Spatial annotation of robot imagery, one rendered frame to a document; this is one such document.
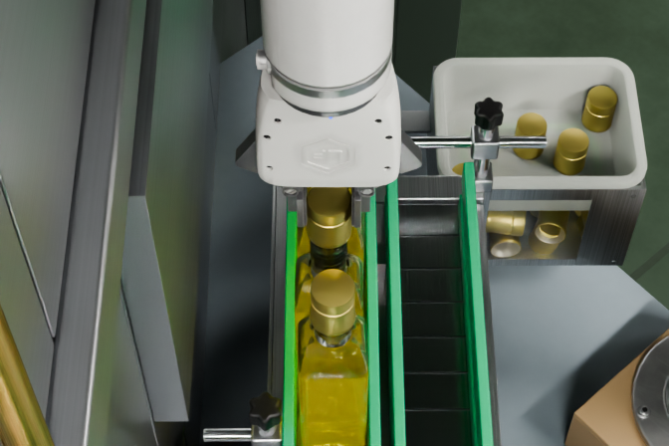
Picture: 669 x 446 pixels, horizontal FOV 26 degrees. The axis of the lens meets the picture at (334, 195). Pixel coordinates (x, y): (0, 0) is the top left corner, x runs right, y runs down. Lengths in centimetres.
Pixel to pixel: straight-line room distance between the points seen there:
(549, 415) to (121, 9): 91
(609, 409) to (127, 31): 85
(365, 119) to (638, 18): 213
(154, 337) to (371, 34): 34
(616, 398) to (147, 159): 80
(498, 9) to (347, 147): 207
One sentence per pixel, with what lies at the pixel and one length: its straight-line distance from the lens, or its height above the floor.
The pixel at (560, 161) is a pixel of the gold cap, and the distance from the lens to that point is 163.
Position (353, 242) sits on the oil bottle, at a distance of 120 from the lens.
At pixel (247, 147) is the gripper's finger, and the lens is 103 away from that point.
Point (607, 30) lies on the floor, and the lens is 304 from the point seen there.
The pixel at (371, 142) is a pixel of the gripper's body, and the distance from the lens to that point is 99.
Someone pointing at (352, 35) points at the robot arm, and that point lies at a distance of 88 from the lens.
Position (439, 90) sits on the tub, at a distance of 161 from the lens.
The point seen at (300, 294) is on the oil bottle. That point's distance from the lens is 118.
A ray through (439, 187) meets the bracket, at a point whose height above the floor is 106.
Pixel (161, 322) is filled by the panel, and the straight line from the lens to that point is 109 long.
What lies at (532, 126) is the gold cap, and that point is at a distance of 162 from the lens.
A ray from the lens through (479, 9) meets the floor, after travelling 304.
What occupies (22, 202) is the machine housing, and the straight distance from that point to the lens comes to 72.
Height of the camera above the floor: 227
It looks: 56 degrees down
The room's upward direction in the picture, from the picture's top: straight up
